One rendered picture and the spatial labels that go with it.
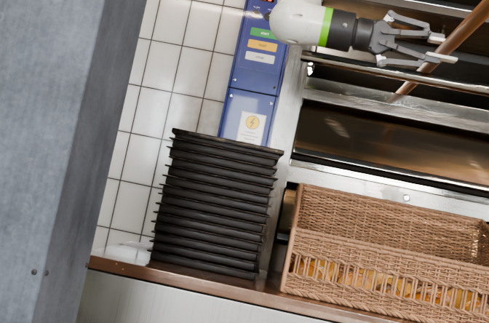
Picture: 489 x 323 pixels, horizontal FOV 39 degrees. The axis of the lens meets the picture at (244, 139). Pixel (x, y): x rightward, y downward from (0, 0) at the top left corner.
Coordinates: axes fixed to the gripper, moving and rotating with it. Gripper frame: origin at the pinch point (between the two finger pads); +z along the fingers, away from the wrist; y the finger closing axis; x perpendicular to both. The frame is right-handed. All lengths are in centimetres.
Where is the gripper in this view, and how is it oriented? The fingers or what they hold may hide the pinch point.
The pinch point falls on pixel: (442, 49)
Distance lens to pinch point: 162.4
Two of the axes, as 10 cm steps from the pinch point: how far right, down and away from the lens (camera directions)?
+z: 9.8, 2.0, -0.9
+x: -0.7, -1.0, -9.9
